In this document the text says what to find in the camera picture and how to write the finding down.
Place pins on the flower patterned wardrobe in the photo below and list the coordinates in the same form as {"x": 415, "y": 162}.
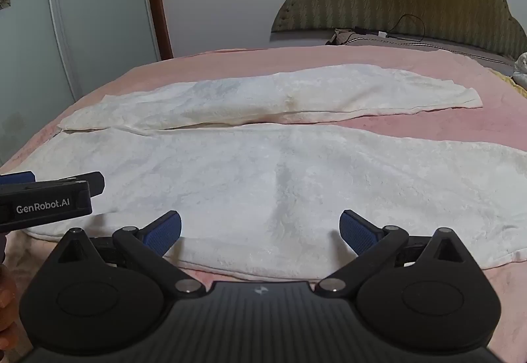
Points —
{"x": 74, "y": 17}

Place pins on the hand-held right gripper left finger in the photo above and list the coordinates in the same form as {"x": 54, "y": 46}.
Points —
{"x": 164, "y": 232}

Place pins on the pink blanket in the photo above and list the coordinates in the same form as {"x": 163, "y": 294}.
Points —
{"x": 411, "y": 62}

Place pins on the white towel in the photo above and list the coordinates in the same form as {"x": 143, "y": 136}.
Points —
{"x": 267, "y": 182}

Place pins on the yellow cloth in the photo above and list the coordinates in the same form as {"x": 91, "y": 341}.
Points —
{"x": 512, "y": 81}

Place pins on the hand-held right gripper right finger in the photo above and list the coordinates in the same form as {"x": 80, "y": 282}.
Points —
{"x": 355, "y": 233}

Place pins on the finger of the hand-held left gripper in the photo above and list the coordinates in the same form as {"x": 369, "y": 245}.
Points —
{"x": 95, "y": 183}
{"x": 16, "y": 177}

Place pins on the white crumpled cloth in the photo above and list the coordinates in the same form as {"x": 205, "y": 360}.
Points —
{"x": 521, "y": 68}

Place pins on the person's left hand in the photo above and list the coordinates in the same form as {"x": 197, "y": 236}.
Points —
{"x": 8, "y": 305}

